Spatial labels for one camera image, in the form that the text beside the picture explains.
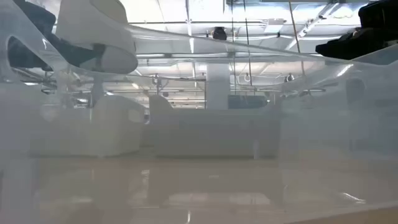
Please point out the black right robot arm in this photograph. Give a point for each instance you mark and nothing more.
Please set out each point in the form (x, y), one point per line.
(379, 12)

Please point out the white shade table lamp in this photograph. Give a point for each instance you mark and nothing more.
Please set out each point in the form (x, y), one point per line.
(109, 59)

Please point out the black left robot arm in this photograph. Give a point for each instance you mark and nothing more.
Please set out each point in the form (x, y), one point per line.
(31, 15)

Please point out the white plastic basket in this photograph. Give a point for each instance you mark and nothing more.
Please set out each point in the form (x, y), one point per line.
(115, 130)

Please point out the clear plastic basket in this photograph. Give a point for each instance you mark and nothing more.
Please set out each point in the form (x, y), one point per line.
(326, 124)
(199, 186)

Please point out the grey plastic basket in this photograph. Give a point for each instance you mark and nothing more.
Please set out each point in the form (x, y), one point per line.
(211, 133)

